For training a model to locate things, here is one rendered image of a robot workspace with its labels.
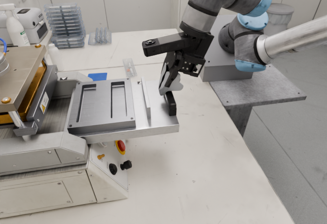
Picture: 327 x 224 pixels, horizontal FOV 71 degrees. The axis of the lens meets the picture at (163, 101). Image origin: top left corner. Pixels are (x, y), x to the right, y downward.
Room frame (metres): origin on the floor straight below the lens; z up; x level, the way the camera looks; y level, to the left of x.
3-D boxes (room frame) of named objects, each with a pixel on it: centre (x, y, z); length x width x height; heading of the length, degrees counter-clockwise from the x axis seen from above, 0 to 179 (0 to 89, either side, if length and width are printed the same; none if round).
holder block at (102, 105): (0.50, 0.17, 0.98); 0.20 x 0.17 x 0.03; 10
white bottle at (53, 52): (1.08, 0.57, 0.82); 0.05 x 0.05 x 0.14
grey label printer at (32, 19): (1.38, 0.87, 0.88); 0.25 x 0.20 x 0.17; 94
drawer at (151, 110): (0.51, 0.12, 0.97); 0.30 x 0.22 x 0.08; 100
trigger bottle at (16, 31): (1.24, 0.82, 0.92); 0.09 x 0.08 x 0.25; 107
